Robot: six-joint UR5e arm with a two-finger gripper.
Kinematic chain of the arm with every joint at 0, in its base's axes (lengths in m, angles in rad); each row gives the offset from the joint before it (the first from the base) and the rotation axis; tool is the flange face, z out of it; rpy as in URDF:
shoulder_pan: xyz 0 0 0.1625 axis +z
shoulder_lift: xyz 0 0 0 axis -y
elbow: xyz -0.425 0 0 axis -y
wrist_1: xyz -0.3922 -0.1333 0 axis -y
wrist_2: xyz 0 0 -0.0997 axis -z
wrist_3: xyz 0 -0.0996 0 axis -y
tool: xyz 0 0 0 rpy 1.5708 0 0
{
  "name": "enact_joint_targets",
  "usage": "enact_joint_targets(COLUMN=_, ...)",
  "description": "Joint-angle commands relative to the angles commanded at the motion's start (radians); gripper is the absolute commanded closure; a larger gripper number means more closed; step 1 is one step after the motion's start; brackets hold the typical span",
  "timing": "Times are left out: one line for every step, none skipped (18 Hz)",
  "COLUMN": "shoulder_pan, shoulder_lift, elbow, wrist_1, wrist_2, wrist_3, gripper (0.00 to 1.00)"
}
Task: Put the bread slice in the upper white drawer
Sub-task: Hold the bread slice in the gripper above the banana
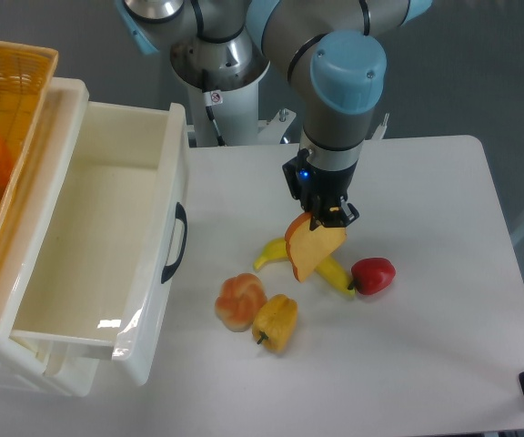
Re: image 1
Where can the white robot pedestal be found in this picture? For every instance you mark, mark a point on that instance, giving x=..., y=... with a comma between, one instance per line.
x=230, y=118

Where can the yellow toy bell pepper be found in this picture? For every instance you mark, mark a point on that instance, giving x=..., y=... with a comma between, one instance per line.
x=275, y=323

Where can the red toy bell pepper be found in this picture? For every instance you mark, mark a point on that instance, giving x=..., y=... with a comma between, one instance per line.
x=371, y=275

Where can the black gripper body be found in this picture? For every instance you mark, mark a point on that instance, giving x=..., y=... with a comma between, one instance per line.
x=303, y=178

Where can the toy knotted bread roll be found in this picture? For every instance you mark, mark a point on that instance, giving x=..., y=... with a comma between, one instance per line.
x=239, y=300

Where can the toy bread slice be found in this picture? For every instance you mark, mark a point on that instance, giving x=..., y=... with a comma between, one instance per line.
x=307, y=248

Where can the yellow toy banana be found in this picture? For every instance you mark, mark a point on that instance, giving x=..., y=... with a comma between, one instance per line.
x=329, y=269

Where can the white drawer cabinet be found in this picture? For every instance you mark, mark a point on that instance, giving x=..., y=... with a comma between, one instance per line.
x=35, y=365

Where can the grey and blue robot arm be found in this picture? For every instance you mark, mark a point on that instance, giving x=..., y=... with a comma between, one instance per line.
x=328, y=52

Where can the black drawer handle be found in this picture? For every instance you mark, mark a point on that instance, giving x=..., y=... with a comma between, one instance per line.
x=177, y=246

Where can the open upper white drawer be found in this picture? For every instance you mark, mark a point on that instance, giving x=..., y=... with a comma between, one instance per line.
x=95, y=291

